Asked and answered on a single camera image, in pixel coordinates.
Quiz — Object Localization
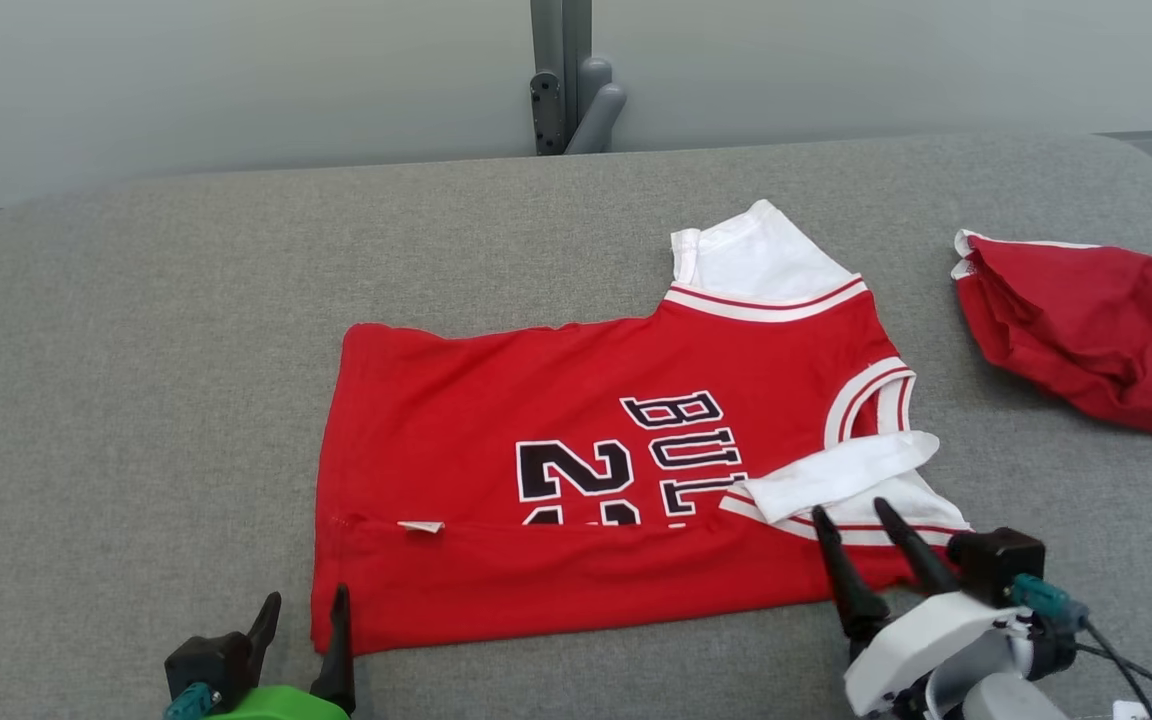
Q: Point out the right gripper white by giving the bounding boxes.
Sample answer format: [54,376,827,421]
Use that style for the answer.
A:
[812,497,1034,718]

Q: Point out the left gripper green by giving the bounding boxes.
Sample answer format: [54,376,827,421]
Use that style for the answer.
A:
[201,584,358,720]

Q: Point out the red basketball jersey white sleeves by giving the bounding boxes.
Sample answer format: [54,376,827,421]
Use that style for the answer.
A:
[311,198,972,658]

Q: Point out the red shorts with white trim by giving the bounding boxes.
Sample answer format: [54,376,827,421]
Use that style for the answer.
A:
[951,229,1152,444]

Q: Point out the grey rounded tube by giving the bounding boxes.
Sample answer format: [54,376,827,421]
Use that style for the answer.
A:
[566,57,628,155]

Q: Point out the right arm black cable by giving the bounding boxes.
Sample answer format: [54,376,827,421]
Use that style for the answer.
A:
[1076,618,1152,720]

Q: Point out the dark grey screwed bracket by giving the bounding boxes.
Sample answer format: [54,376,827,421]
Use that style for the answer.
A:
[530,70,565,156]

